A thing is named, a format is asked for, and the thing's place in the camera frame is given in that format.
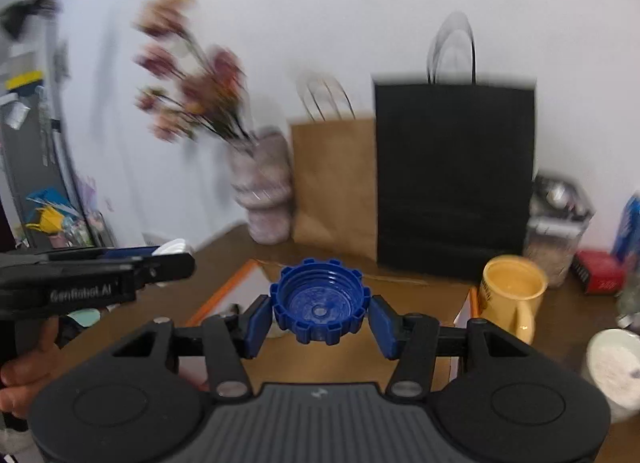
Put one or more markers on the round grey-white bowl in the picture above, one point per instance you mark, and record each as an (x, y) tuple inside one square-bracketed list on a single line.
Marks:
[(615, 368)]

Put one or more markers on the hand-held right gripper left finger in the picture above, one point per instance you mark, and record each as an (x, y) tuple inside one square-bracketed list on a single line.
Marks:
[(260, 325)]

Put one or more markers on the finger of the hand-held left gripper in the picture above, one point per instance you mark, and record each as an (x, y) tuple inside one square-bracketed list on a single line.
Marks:
[(167, 268), (75, 257)]

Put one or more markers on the person's left hand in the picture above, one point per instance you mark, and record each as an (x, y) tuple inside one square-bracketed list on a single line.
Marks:
[(27, 378)]

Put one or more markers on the dried pink flower bouquet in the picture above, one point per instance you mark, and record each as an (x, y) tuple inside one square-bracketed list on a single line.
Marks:
[(200, 88)]

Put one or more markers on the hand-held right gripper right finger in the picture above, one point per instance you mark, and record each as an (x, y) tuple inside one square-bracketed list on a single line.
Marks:
[(382, 325)]

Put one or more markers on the pink marbled ceramic vase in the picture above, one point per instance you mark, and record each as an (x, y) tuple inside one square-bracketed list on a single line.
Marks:
[(262, 188)]

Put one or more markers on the red small box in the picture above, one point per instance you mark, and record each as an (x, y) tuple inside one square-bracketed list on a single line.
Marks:
[(597, 270)]

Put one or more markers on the white ridged bottle cap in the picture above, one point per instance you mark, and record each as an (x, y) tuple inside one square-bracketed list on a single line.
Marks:
[(172, 246)]

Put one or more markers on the white cardboard box orange edges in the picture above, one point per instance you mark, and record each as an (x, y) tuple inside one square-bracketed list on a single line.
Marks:
[(240, 288)]

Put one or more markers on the black paper bag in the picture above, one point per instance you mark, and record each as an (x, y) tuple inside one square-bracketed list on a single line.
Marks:
[(452, 173)]

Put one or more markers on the yellow mug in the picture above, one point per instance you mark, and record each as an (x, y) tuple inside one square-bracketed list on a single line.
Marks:
[(512, 288)]

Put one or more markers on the clear jar with metal lid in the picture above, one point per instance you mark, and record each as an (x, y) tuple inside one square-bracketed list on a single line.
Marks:
[(555, 233)]

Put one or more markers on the yellow and blue object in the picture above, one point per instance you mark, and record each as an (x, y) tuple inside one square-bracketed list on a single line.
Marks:
[(47, 220)]

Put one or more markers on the blue ridged bottle cap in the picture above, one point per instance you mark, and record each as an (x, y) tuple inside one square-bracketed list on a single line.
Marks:
[(317, 300)]

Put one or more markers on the brown paper bag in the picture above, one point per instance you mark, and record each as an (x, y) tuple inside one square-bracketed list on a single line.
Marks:
[(335, 183)]

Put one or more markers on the blue labelled water bottle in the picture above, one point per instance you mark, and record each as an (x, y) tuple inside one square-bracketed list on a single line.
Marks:
[(630, 228)]

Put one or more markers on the teal round lid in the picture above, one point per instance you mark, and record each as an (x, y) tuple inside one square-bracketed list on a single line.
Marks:
[(84, 317)]

